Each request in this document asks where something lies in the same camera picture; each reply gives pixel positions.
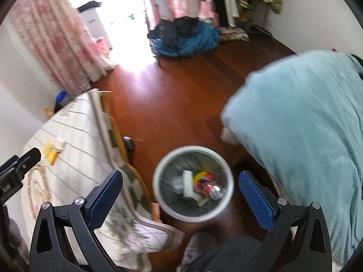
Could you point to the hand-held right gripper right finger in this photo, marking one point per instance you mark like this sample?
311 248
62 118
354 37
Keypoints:
255 201

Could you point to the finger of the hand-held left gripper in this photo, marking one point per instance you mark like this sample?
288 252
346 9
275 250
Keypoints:
29 157
8 165

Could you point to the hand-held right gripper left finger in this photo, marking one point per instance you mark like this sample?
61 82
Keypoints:
106 201

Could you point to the yellow packet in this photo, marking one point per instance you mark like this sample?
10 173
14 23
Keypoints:
51 150

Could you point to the small white wrapper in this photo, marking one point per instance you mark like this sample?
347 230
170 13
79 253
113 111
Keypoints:
60 143

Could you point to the red soda can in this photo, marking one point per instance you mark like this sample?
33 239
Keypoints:
209 189

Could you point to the white round trash bin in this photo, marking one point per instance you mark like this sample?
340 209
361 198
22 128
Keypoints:
192 212

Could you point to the white patterned tablecloth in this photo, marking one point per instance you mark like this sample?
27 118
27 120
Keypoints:
79 161

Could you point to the yellow capped bottle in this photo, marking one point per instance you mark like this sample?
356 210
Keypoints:
48 111

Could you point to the black table foot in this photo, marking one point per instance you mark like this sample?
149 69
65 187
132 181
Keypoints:
129 143

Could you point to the plastic jar blue lid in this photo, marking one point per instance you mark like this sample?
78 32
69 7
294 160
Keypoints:
61 98

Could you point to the grey fuzzy slipper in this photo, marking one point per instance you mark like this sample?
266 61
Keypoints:
198 245

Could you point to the light blue blanket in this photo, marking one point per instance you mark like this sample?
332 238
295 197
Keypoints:
306 136

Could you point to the white balcony appliance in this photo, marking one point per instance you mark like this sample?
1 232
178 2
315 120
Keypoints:
95 25

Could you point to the blue black clothes pile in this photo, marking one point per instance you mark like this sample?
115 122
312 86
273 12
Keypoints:
187 38

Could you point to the black hanging pants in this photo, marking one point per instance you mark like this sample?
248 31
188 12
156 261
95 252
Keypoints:
221 2

